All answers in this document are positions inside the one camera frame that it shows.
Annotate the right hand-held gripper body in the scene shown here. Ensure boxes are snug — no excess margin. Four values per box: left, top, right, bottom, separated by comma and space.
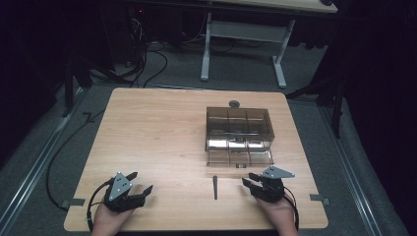
255, 165, 296, 204

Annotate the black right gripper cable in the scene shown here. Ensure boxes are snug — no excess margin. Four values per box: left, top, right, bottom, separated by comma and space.
282, 186, 300, 232

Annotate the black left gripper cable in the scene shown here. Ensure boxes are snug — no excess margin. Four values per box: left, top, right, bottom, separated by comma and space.
86, 178, 115, 233

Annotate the grey tape strip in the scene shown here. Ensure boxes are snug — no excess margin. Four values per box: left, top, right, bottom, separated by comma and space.
309, 193, 330, 207
60, 198, 87, 210

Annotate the bundle of black cables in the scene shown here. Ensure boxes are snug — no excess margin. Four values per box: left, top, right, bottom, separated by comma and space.
88, 13, 210, 89

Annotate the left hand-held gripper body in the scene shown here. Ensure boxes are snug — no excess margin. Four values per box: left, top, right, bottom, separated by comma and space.
103, 171, 146, 213

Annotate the person's left hand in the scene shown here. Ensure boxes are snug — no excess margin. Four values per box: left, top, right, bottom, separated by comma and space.
90, 203, 136, 236

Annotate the black metal stand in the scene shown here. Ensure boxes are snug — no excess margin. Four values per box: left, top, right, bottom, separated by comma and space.
284, 19, 348, 140
60, 48, 94, 118

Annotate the black floor cable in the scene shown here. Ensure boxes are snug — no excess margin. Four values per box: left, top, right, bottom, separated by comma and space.
44, 109, 106, 211

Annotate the metal floor rail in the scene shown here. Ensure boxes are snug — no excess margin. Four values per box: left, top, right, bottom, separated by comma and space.
0, 86, 87, 227
319, 105, 384, 236

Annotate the clear brown compartment drawer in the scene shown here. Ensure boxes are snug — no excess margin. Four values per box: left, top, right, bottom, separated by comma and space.
206, 147, 275, 169

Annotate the brown transparent drawer box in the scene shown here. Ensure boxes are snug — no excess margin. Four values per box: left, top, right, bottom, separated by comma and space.
205, 106, 275, 152

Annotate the white metal frame table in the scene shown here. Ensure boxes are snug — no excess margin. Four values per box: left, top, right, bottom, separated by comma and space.
200, 0, 339, 89

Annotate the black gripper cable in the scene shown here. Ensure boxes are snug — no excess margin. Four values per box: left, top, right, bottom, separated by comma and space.
282, 186, 300, 232
86, 178, 115, 233

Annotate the person's right hand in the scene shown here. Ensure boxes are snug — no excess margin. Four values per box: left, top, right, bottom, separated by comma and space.
255, 194, 300, 236

